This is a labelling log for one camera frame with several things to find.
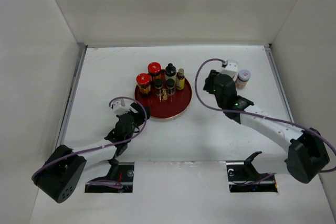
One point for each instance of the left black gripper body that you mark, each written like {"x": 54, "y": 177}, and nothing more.
{"x": 139, "y": 118}

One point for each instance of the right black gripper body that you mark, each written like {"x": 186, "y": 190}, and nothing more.
{"x": 220, "y": 103}

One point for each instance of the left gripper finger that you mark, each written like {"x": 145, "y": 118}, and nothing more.
{"x": 135, "y": 107}
{"x": 147, "y": 112}

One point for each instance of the black-cap spice bottle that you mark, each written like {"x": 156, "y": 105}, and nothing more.
{"x": 158, "y": 85}
{"x": 170, "y": 84}

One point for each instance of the yellow-label beige-cap spice bottle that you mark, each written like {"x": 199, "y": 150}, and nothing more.
{"x": 180, "y": 79}

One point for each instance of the clear salt grinder black top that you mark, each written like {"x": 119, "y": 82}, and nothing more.
{"x": 170, "y": 72}

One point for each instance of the red-lid dark sauce jar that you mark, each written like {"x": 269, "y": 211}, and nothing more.
{"x": 154, "y": 70}

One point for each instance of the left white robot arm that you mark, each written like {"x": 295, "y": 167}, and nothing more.
{"x": 96, "y": 165}

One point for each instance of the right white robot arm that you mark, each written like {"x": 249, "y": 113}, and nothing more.
{"x": 306, "y": 152}

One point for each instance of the round red lacquer tray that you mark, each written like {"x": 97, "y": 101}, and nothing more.
{"x": 166, "y": 106}

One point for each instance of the white-lid spice jar right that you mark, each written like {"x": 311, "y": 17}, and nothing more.
{"x": 243, "y": 77}

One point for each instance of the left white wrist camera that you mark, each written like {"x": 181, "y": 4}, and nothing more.
{"x": 119, "y": 107}

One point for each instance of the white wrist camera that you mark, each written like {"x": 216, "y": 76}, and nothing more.
{"x": 119, "y": 107}
{"x": 230, "y": 68}

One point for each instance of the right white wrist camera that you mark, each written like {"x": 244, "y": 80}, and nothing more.
{"x": 230, "y": 68}

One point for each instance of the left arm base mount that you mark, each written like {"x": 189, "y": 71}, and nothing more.
{"x": 117, "y": 179}

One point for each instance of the right aluminium table rail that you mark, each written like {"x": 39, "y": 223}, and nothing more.
{"x": 279, "y": 85}

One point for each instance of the aluminium table rail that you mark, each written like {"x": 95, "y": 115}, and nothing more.
{"x": 71, "y": 96}
{"x": 279, "y": 85}

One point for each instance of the left aluminium table rail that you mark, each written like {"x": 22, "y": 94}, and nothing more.
{"x": 71, "y": 96}

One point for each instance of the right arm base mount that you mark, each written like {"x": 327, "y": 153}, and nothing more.
{"x": 244, "y": 178}

